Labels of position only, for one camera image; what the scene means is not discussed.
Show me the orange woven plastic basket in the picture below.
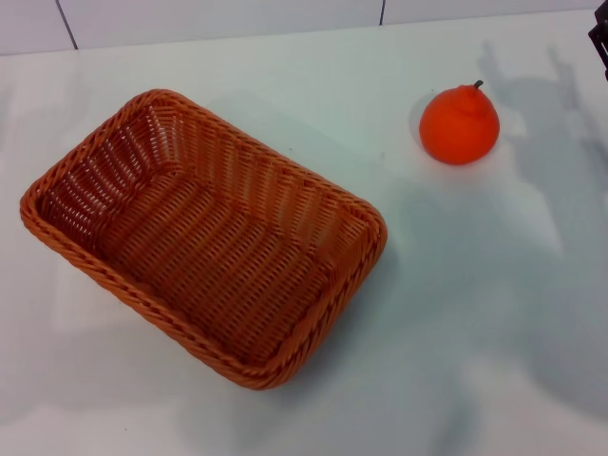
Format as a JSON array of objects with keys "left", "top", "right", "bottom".
[{"left": 19, "top": 87, "right": 389, "bottom": 391}]

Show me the orange toy fruit with stem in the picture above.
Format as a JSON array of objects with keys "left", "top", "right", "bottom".
[{"left": 418, "top": 79, "right": 502, "bottom": 166}]

